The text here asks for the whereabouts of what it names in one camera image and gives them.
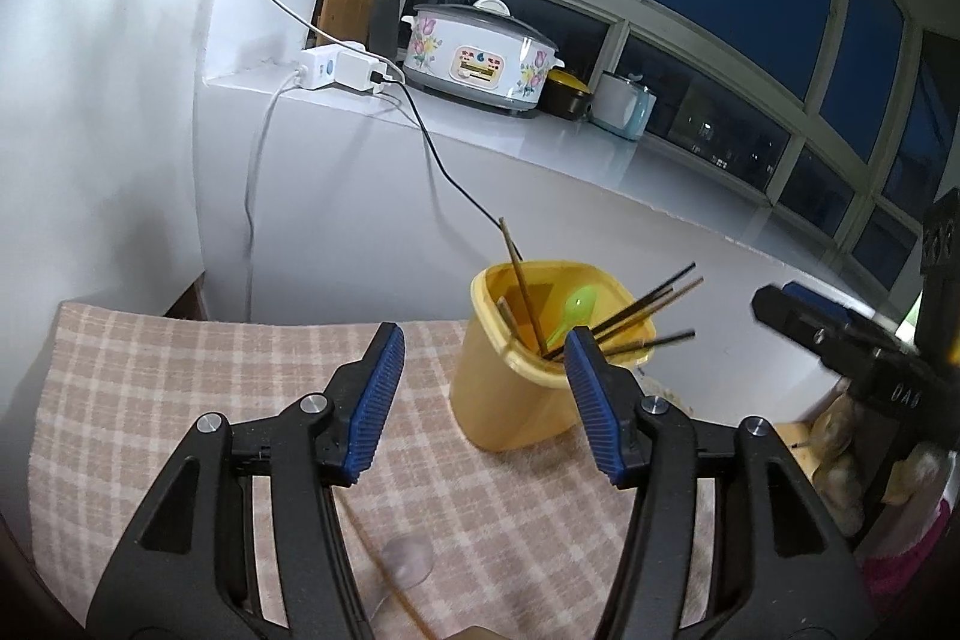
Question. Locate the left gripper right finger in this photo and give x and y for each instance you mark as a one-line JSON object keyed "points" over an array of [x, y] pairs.
{"points": [[781, 568]]}

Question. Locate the black yellow pot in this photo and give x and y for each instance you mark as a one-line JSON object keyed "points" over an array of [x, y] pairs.
{"points": [[564, 96]]}

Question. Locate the pink plaid cloth mat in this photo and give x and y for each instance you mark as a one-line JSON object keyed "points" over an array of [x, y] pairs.
{"points": [[526, 542]]}

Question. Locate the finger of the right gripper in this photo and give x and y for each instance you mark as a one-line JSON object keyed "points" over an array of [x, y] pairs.
{"points": [[850, 351], [826, 307]]}

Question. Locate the white power strip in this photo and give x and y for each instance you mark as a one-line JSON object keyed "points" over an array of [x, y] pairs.
{"points": [[350, 67]]}

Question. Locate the green plastic spoon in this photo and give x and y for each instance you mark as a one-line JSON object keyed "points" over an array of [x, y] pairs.
{"points": [[578, 310]]}

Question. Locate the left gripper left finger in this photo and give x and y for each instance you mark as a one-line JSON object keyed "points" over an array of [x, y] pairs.
{"points": [[186, 563]]}

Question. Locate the brown cardboard box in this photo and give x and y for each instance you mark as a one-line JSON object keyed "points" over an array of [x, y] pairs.
{"points": [[795, 436]]}

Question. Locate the clear plastic spoon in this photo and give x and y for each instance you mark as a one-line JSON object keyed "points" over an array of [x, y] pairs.
{"points": [[408, 560]]}

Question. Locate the yellow plastic utensil cup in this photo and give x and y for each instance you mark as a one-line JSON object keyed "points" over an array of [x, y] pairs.
{"points": [[504, 394]]}

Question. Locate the pink white cloth pile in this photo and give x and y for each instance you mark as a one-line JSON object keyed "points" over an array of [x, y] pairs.
{"points": [[890, 494]]}

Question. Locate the white floral rice cooker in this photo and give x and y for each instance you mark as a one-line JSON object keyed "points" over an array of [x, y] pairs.
{"points": [[480, 53]]}

